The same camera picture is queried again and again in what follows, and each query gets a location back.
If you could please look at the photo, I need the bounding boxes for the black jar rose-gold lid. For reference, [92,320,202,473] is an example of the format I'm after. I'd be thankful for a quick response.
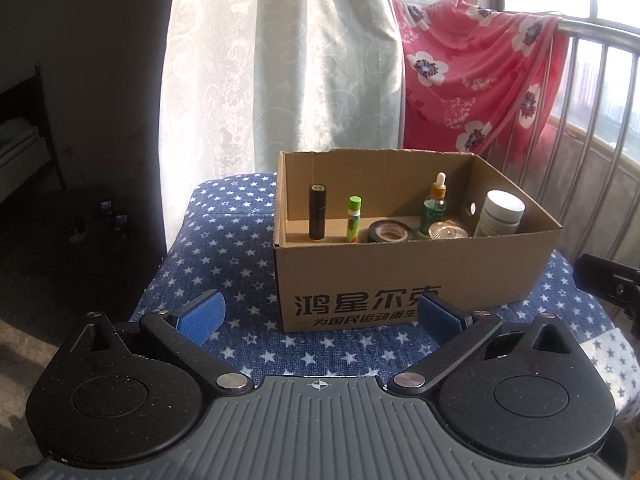
[427,220,469,240]

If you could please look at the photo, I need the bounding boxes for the black electrical tape roll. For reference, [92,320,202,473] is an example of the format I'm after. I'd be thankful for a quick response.
[368,220,414,243]

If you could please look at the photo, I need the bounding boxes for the white green-label pill bottle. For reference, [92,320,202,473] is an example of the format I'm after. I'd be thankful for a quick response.
[474,190,526,237]

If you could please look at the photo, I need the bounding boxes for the green glass dropper bottle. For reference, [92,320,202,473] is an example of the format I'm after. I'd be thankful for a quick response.
[419,172,447,236]

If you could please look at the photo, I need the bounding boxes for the green lip balm tube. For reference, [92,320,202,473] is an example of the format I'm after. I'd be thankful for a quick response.
[346,195,362,243]

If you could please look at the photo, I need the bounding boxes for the brown cardboard box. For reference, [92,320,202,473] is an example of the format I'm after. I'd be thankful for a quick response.
[273,150,562,333]

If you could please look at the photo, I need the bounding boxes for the black cylindrical tube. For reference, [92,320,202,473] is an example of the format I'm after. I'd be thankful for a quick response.
[308,184,326,240]

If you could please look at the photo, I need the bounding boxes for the pink floral cloth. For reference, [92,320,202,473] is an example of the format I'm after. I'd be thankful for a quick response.
[393,0,568,164]

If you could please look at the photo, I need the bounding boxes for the metal window railing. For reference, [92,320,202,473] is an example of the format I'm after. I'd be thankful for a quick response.
[389,0,640,266]

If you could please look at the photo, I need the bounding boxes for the white patterned curtain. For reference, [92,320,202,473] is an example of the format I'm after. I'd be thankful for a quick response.
[158,0,404,243]

